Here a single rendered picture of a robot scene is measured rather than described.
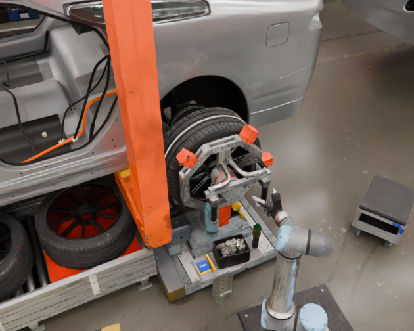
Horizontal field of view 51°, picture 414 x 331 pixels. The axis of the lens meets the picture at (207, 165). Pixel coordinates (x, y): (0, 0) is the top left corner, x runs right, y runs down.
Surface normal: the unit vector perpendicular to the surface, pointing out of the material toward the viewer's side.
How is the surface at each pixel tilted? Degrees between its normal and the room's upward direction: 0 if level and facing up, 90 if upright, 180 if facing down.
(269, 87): 90
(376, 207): 0
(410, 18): 90
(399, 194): 0
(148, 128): 90
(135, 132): 90
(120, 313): 0
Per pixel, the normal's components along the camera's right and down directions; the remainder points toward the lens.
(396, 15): -0.82, 0.41
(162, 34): 0.44, 0.47
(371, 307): 0.00, -0.73
